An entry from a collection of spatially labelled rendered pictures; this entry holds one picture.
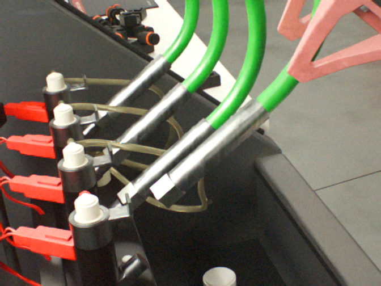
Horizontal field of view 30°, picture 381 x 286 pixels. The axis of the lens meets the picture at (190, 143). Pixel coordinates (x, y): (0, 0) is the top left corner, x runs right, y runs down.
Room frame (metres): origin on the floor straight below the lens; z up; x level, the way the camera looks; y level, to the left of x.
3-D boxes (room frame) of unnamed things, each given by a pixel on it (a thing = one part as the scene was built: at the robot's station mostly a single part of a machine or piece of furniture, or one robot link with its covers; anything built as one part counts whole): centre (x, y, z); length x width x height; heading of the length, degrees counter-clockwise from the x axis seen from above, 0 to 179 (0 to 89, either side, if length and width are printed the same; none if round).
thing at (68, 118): (0.57, 0.11, 1.11); 0.02 x 0.02 x 0.03
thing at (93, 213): (0.41, 0.07, 1.11); 0.02 x 0.02 x 0.03
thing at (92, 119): (0.57, 0.09, 1.11); 0.03 x 0.02 x 0.01; 102
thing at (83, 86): (0.65, 0.11, 1.11); 0.03 x 0.02 x 0.01; 102
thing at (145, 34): (1.16, 0.09, 1.01); 0.23 x 0.11 x 0.06; 12
